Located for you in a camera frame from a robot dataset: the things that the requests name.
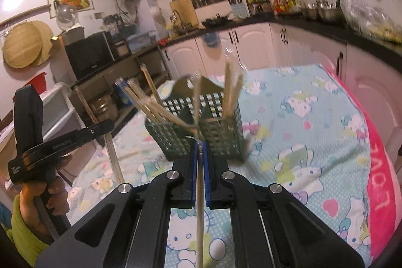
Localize chopsticks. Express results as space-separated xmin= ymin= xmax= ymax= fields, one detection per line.
xmin=115 ymin=64 xmax=197 ymax=134
xmin=223 ymin=48 xmax=247 ymax=118
xmin=74 ymin=86 xmax=125 ymax=184
xmin=192 ymin=73 xmax=205 ymax=268

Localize left hand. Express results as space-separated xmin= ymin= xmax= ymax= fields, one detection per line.
xmin=19 ymin=176 xmax=70 ymax=245

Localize dark green utensil basket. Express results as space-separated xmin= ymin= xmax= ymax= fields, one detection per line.
xmin=144 ymin=75 xmax=245 ymax=161

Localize white plastic drawer unit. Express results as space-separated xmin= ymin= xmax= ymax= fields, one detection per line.
xmin=1 ymin=83 xmax=97 ymax=182

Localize red plastic basin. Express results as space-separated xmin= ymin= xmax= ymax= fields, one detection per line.
xmin=24 ymin=72 xmax=47 ymax=95

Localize Hello Kitty blue tablecloth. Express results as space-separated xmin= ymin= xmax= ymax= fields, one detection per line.
xmin=67 ymin=65 xmax=373 ymax=267

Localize blue tin can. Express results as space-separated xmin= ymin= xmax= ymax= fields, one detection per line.
xmin=113 ymin=84 xmax=132 ymax=108

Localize round bamboo tray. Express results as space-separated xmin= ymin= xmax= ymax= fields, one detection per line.
xmin=3 ymin=20 xmax=54 ymax=69

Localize black microwave oven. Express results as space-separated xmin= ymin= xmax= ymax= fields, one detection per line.
xmin=65 ymin=31 xmax=117 ymax=81

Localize black wok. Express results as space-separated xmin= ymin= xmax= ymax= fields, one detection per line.
xmin=201 ymin=12 xmax=231 ymax=29

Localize wooden cutting board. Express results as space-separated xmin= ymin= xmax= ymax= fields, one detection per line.
xmin=170 ymin=0 xmax=199 ymax=27

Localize framed food picture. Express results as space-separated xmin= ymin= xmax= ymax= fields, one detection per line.
xmin=47 ymin=0 xmax=95 ymax=18

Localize steel bowls on counter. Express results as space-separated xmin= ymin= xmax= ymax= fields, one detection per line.
xmin=302 ymin=0 xmax=345 ymax=24

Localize pink LOVE blanket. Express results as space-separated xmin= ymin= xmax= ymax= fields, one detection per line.
xmin=325 ymin=69 xmax=401 ymax=260

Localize plastic bag on counter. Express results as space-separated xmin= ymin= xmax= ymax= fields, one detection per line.
xmin=340 ymin=0 xmax=401 ymax=44

